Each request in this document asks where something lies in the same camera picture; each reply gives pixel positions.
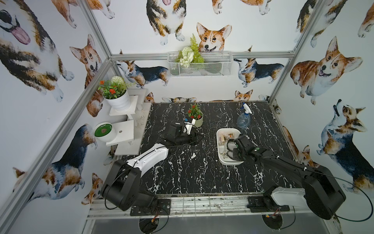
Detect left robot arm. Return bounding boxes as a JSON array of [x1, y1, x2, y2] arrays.
[[101, 122, 199, 215]]

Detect white storage box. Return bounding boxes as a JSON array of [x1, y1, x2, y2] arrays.
[[216, 128, 243, 166]]

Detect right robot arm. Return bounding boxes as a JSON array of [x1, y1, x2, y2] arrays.
[[227, 135, 346, 220]]

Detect large white pot plant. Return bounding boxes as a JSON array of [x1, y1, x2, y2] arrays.
[[98, 76, 133, 112]]

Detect blue spray bottle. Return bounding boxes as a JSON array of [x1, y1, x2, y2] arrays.
[[237, 103, 253, 130]]

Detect white bowl green top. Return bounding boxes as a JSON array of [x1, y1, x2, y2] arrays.
[[93, 122, 116, 143]]

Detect white stepped shelf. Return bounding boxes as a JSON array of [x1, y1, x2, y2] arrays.
[[106, 88, 148, 156]]

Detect black watch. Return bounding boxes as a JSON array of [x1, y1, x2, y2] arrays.
[[227, 139, 237, 152]]

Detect fern and white flowers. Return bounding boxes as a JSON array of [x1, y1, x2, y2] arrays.
[[175, 34, 205, 68]]

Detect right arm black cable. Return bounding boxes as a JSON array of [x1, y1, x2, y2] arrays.
[[321, 172, 374, 223]]

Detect white wire wall basket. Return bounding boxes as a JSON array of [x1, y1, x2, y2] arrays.
[[167, 51, 233, 77]]

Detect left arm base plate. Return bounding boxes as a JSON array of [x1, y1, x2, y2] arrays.
[[130, 199, 171, 216]]

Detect small green pot red flowers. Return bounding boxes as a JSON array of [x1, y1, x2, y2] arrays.
[[188, 103, 204, 128]]

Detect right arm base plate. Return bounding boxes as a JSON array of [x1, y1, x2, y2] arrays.
[[247, 196, 290, 213]]

